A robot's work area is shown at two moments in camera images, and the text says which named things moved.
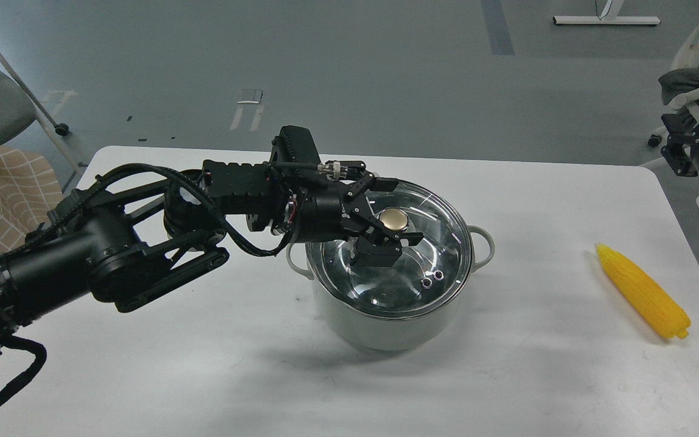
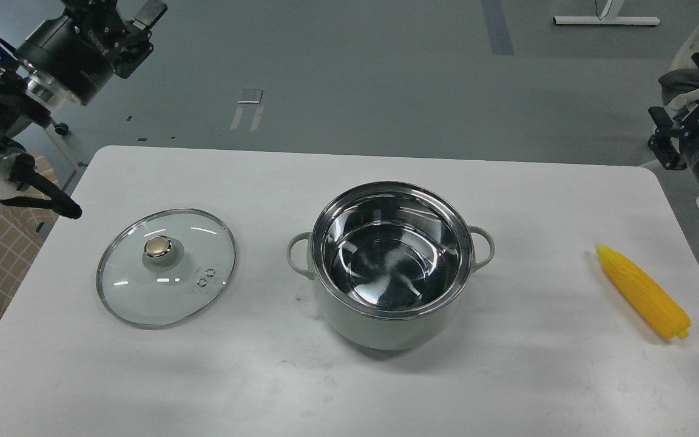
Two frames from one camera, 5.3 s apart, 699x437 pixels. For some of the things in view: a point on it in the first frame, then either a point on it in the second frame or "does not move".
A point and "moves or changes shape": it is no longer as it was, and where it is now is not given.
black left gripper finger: [380, 246] → [138, 36]
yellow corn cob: [667, 317] does not move
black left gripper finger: [369, 182] → [103, 14]
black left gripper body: [327, 213] → [70, 55]
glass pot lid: [426, 278] moves or changes shape
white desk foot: [607, 16] does not move
